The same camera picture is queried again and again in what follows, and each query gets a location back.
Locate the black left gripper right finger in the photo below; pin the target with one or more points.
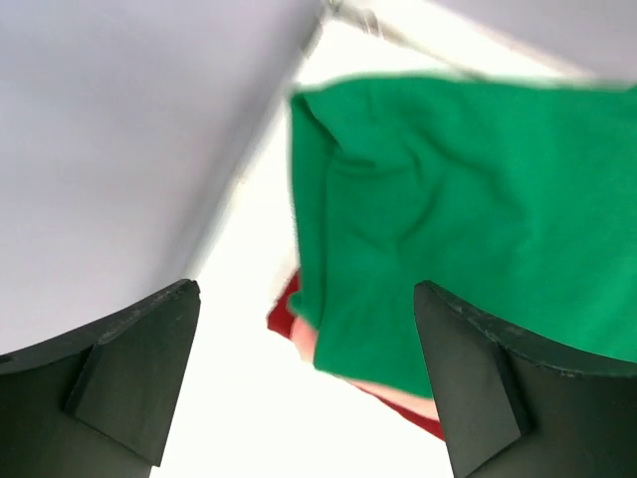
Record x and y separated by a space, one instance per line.
515 404

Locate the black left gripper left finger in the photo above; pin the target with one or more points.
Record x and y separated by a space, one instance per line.
98 401

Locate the green t-shirt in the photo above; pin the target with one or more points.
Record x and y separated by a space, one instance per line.
521 200

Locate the dark red folded t-shirt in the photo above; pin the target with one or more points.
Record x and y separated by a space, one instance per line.
280 321

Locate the pink folded t-shirt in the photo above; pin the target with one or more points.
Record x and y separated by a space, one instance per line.
385 360

